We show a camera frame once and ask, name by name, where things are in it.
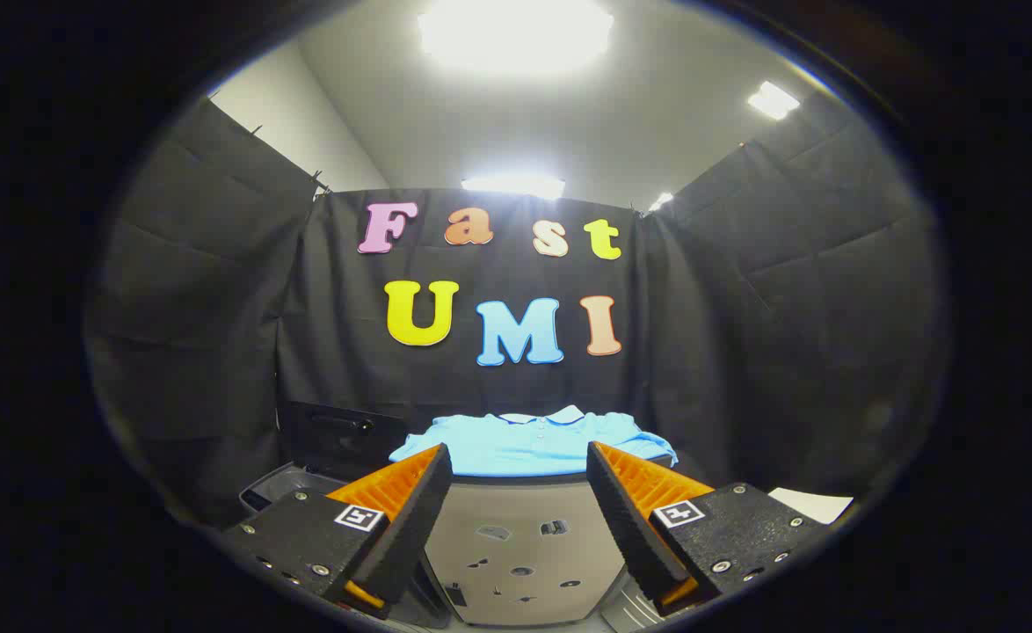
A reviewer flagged long ceiling light strip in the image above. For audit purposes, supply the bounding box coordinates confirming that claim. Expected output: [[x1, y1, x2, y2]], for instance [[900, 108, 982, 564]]
[[461, 173, 567, 201]]

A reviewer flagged small ceiling light panel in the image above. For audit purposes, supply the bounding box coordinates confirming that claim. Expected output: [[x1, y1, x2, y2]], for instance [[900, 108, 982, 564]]
[[748, 81, 801, 121]]

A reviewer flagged light blue polo shirt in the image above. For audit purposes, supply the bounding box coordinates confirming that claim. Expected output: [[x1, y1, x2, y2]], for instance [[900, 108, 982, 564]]
[[389, 404, 680, 477]]

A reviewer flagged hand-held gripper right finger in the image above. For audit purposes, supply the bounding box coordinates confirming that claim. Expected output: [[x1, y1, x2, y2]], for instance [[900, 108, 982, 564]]
[[586, 440, 833, 616]]

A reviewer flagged large ceiling light panel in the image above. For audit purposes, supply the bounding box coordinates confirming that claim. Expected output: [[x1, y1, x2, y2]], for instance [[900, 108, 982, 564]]
[[418, 0, 615, 78]]

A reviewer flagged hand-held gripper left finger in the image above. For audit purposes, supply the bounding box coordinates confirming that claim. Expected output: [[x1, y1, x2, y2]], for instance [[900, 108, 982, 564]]
[[222, 442, 454, 621]]

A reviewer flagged white paper sheet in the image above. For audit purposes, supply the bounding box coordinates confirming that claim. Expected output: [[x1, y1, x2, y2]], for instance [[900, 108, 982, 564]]
[[769, 487, 855, 526]]

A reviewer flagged grey table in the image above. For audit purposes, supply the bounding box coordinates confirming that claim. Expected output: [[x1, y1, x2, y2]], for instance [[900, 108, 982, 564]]
[[422, 457, 684, 628]]

